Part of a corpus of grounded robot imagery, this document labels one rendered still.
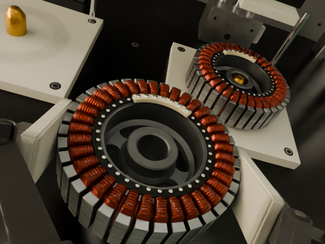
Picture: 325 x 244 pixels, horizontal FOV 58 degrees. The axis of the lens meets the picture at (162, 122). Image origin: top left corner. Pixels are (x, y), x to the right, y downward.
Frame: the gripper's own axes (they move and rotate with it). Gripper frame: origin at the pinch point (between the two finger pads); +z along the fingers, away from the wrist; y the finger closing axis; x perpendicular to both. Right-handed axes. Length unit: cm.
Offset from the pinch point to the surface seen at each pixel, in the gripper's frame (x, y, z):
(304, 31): 15.2, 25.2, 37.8
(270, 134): 0.7, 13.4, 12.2
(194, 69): 4.7, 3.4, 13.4
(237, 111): 2.4, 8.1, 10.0
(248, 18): 12.5, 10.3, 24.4
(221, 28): 10.3, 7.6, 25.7
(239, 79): 5.1, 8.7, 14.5
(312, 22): 16.8, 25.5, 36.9
